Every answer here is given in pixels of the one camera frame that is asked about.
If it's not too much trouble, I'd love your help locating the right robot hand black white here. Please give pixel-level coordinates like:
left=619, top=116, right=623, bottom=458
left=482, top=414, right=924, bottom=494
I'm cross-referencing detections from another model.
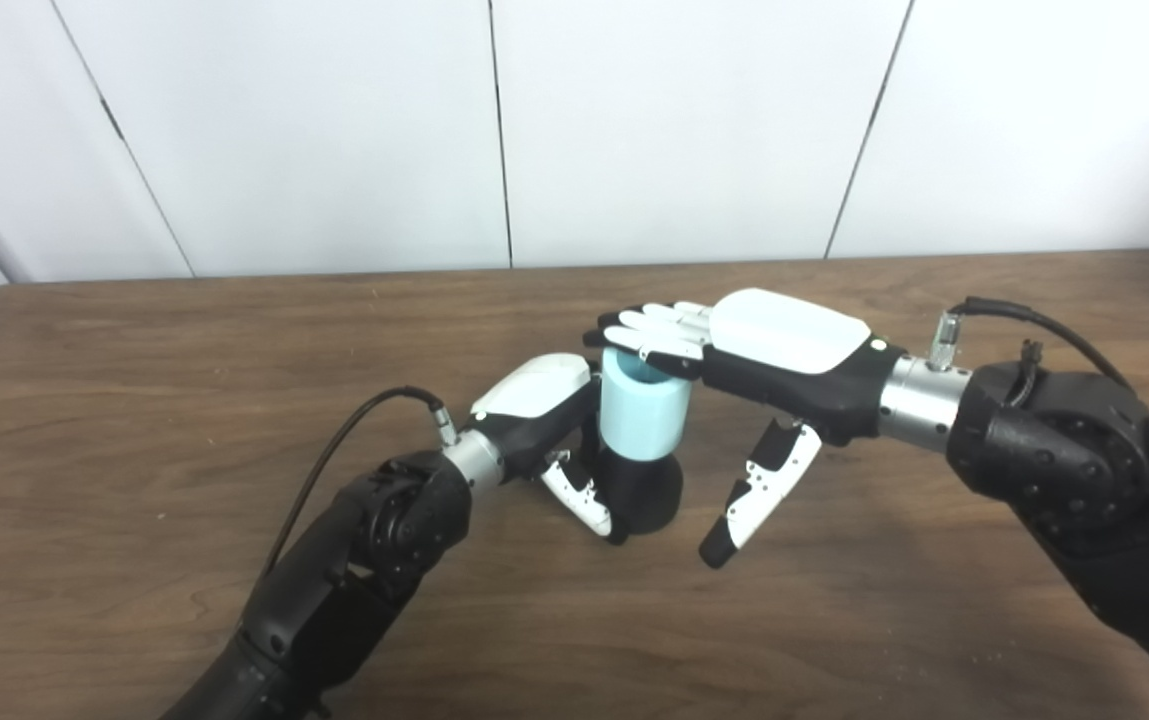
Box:
left=584, top=288, right=907, bottom=570

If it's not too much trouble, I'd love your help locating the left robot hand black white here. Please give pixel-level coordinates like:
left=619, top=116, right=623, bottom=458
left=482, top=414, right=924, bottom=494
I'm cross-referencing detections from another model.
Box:
left=470, top=352, right=630, bottom=546

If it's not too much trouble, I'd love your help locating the light-blue hose piece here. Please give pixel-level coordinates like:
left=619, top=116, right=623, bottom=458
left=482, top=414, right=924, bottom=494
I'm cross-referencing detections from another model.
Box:
left=598, top=346, right=692, bottom=462

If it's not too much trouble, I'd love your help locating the black funnel-shaped nozzle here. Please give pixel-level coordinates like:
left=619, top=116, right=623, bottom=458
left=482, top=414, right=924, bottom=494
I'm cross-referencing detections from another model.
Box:
left=582, top=425, right=684, bottom=536

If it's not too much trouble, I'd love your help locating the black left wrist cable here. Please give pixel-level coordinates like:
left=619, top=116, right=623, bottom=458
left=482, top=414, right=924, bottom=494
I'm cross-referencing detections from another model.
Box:
left=254, top=386, right=460, bottom=601

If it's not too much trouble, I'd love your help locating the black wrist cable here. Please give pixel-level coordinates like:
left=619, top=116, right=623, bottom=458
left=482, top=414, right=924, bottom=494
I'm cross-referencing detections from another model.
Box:
left=254, top=386, right=460, bottom=601
left=929, top=296, right=1135, bottom=391

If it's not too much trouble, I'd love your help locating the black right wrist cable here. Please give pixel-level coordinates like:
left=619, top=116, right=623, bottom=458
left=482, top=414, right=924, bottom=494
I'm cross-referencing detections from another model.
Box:
left=929, top=296, right=1135, bottom=391

